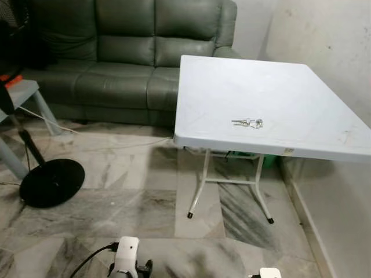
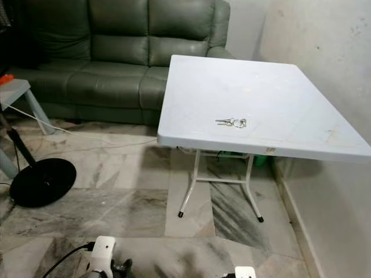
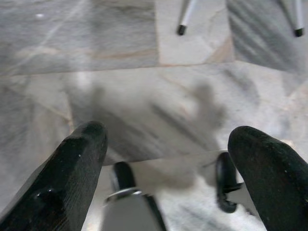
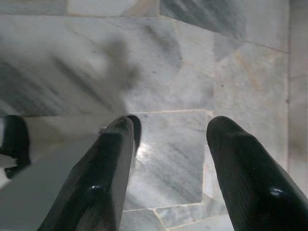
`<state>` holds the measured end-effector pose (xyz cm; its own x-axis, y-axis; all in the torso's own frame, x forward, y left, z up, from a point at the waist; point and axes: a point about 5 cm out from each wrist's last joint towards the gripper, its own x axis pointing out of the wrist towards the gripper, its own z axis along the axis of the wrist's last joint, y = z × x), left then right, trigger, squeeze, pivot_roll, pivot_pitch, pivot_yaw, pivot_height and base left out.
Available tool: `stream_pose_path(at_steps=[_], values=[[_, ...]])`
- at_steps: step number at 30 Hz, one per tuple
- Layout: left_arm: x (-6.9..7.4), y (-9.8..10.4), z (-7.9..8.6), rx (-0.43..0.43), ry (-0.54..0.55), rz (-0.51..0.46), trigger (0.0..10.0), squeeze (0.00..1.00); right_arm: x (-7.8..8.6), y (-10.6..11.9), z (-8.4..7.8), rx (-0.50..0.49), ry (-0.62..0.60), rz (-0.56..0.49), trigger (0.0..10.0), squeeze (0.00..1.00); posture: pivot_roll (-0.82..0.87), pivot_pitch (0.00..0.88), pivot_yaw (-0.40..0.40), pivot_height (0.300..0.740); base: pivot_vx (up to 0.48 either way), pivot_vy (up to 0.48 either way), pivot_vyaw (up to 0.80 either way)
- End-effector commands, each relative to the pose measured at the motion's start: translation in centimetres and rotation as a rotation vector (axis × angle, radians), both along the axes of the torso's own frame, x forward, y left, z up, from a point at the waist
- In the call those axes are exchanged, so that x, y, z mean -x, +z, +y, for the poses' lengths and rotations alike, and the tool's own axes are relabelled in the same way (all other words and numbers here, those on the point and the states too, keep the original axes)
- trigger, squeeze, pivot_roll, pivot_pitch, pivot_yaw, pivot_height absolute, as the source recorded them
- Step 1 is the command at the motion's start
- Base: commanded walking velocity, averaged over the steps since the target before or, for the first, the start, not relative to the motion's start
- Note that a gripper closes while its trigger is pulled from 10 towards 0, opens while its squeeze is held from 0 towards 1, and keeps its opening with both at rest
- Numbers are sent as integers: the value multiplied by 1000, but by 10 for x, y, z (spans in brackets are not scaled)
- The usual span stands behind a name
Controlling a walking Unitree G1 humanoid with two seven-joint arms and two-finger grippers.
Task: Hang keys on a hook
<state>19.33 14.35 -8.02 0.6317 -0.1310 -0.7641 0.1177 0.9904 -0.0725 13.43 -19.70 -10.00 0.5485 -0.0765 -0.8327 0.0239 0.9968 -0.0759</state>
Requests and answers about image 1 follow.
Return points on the silver key bunch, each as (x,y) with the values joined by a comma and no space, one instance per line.
(248,123)

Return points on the black fan stand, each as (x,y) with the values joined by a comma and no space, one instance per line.
(52,182)

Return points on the green box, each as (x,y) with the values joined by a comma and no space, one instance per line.
(246,155)

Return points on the small table edge sticker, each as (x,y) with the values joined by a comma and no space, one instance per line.
(288,151)

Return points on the white folding table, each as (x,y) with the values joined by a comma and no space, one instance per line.
(261,98)

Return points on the grey side table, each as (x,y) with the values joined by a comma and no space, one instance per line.
(20,95)

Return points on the green leather sofa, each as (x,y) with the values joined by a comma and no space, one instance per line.
(122,55)

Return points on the orange object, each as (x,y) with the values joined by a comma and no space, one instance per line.
(11,79)

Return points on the black fan head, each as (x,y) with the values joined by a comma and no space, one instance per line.
(11,35)

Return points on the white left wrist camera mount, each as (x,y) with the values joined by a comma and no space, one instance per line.
(126,252)

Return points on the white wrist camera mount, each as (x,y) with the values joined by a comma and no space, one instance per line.
(126,252)
(270,273)

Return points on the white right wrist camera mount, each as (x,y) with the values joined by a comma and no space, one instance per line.
(270,273)

